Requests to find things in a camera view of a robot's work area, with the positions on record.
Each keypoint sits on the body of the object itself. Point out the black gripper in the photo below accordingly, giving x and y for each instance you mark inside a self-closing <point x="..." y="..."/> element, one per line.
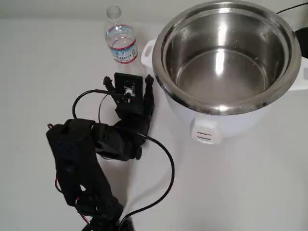
<point x="147" y="99"/>

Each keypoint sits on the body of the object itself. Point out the clear plastic water bottle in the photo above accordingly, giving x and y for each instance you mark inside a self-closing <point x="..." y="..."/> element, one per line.
<point x="120" y="36"/>

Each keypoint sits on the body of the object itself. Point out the white rice cooker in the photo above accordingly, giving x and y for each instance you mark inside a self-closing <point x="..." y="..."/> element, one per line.
<point x="240" y="125"/>

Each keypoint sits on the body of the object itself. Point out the steel inner cooking pot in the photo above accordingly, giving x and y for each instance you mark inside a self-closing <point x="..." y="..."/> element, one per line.
<point x="216" y="79"/>

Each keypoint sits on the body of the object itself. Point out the black round object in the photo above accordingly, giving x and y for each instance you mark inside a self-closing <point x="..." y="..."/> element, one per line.
<point x="303" y="43"/>

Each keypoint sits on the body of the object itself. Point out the black wrist camera board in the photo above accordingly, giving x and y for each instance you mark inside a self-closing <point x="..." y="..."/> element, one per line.
<point x="130" y="81"/>

